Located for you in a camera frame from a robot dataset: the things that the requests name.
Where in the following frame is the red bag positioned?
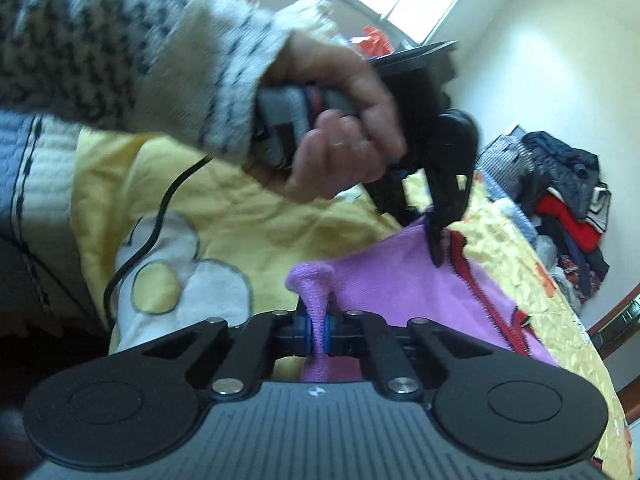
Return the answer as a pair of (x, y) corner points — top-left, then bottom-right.
(349, 25), (397, 60)

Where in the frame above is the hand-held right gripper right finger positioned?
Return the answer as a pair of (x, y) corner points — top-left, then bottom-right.
(320, 309), (483, 402)

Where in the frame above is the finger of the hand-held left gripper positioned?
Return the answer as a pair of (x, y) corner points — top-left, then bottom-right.
(423, 162), (475, 269)

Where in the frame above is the black cable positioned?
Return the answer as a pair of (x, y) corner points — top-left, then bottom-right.
(102, 155), (212, 328)

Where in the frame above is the person's left hand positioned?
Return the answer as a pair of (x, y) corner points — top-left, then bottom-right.
(244, 29), (409, 207)

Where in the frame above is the purple small garment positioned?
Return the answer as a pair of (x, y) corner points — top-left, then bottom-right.
(285, 214), (560, 384)

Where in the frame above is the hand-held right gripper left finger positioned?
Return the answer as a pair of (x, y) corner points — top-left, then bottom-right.
(142, 309), (315, 402)

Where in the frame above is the yellow printed blanket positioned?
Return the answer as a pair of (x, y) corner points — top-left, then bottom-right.
(75, 125), (632, 480)

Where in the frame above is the white quilted cloth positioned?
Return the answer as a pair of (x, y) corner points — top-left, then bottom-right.
(0, 110), (83, 341)

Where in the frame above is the pile of dark clothes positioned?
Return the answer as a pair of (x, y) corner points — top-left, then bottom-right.
(475, 130), (615, 307)

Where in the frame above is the cream fuzzy cloth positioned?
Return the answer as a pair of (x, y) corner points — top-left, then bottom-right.
(274, 0), (337, 43)

